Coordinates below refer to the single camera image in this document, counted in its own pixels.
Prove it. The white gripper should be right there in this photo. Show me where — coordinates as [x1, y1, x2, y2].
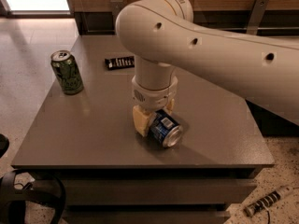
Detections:
[132, 75, 178, 137]

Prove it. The blue pepsi can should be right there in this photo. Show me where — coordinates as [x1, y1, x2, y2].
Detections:
[149, 109, 183, 148]

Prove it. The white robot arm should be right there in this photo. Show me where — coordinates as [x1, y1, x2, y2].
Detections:
[116, 0, 299, 136]

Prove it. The green soda can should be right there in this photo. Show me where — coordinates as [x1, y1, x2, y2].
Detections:
[50, 50, 84, 95]

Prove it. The black snack bar wrapper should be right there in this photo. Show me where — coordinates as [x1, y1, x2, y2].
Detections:
[105, 56, 135, 70]

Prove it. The grey drawer cabinet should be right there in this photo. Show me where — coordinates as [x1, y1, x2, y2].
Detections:
[12, 35, 274, 224]

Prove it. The white power strip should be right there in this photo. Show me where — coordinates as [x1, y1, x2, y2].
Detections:
[244, 186, 293, 217]

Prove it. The black chair edge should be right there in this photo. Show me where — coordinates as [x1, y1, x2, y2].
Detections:
[0, 134, 9, 158]

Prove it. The left metal bracket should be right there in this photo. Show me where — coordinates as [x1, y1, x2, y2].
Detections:
[110, 0, 124, 21]

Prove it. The metal bracket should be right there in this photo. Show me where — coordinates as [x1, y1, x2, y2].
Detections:
[110, 0, 124, 21]
[246, 0, 269, 35]

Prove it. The black strap bag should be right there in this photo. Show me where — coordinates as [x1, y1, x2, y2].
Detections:
[0, 170, 66, 224]

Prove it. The black power cable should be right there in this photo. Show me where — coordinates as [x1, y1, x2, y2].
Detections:
[260, 199, 271, 224]

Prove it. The right metal bracket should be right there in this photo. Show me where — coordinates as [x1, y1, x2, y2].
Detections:
[246, 0, 269, 35]

